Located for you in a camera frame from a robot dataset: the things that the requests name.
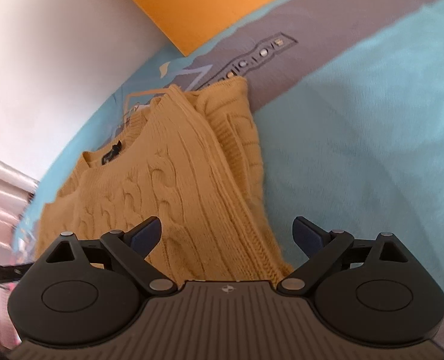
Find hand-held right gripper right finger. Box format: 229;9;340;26
277;216;408;294

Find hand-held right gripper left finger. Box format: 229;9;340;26
45;216;177;295

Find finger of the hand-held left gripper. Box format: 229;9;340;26
0;264;32;284

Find tan cable-knit cardigan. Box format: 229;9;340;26
36;76;294;283

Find white pleated curtain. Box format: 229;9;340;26
0;149;40;254

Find blue printed bedsheet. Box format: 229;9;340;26
12;0;444;293

